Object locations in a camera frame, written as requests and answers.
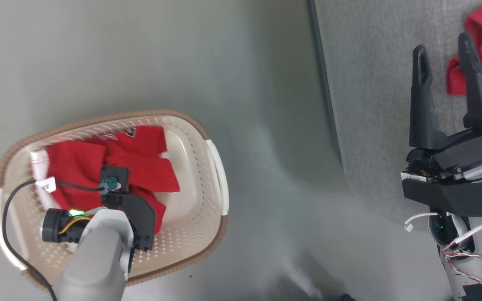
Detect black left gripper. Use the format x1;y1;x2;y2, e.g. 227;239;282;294
101;191;156;251

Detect beige perforated laundry basket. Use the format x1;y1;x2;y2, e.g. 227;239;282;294
0;110;230;292

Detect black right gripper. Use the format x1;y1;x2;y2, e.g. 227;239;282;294
400;32;482;218

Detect white cable with connector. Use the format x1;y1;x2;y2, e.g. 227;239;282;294
404;212;439;233

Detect red jersey with white print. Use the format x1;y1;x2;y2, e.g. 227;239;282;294
30;126;180;235

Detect grey fabric sofa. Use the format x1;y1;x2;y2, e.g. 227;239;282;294
308;0;482;228

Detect twisted red white wires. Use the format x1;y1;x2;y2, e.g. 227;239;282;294
441;217;482;298

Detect white cable label tag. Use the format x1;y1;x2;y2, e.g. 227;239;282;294
34;177;57;194

